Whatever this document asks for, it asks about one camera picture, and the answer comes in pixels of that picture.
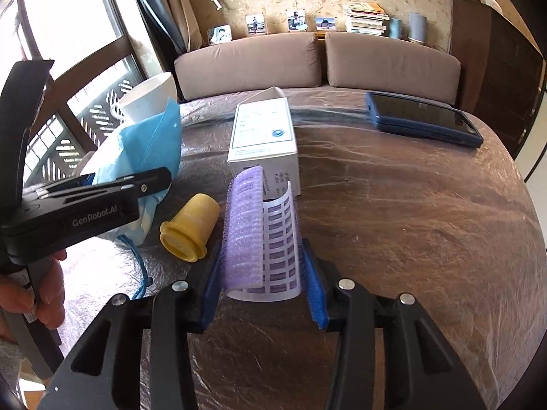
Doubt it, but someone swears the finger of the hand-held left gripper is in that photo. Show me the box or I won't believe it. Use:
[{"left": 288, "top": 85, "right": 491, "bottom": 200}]
[
  {"left": 36, "top": 173, "right": 96, "bottom": 194},
  {"left": 92, "top": 168, "right": 173, "bottom": 201}
]

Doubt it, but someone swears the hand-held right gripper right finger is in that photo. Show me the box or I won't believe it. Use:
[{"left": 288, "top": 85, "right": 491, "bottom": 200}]
[{"left": 301, "top": 239, "right": 488, "bottom": 410}]

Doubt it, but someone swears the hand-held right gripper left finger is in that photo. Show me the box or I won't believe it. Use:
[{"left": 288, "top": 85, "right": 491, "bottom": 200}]
[{"left": 45, "top": 239, "right": 223, "bottom": 410}]

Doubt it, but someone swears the blue drawstring bag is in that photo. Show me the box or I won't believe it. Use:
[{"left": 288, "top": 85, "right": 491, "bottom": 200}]
[{"left": 92, "top": 97, "right": 182, "bottom": 300}]

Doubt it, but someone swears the purple hair roller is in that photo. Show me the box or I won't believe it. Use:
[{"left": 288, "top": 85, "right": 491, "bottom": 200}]
[{"left": 221, "top": 165, "right": 304, "bottom": 302}]

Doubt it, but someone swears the person's left hand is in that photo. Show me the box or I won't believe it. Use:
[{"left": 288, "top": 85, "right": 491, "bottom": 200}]
[{"left": 0, "top": 248, "right": 68, "bottom": 330}]

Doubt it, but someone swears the clear plastic table cover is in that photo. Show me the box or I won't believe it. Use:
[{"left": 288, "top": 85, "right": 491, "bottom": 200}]
[{"left": 64, "top": 87, "right": 547, "bottom": 410}]

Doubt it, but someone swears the white cardboard box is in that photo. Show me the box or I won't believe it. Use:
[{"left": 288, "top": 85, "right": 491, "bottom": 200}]
[{"left": 226, "top": 86, "right": 301, "bottom": 197}]

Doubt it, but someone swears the brown back cushion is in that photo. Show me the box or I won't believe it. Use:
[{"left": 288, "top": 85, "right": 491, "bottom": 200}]
[
  {"left": 174, "top": 32, "right": 322, "bottom": 101},
  {"left": 325, "top": 31, "right": 462, "bottom": 104}
]

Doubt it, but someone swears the large window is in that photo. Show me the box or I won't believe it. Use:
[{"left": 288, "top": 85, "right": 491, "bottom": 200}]
[{"left": 0, "top": 0, "right": 163, "bottom": 189}]

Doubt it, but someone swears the beige curtain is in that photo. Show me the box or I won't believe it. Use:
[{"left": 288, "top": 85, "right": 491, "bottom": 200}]
[{"left": 128, "top": 0, "right": 201, "bottom": 73}]

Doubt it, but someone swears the blue cased smartphone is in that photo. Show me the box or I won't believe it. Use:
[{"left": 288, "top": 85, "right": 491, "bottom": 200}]
[{"left": 364, "top": 91, "right": 484, "bottom": 149}]

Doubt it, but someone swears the stack of books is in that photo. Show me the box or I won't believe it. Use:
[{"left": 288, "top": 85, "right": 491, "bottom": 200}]
[{"left": 342, "top": 2, "right": 390, "bottom": 36}]

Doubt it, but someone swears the grey cylinder speaker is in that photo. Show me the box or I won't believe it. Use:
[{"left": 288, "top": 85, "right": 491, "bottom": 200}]
[{"left": 408, "top": 12, "right": 428, "bottom": 44}]

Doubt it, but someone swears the dark wooden cabinet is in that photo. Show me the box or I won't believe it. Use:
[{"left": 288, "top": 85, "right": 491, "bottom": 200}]
[{"left": 451, "top": 0, "right": 547, "bottom": 159}]

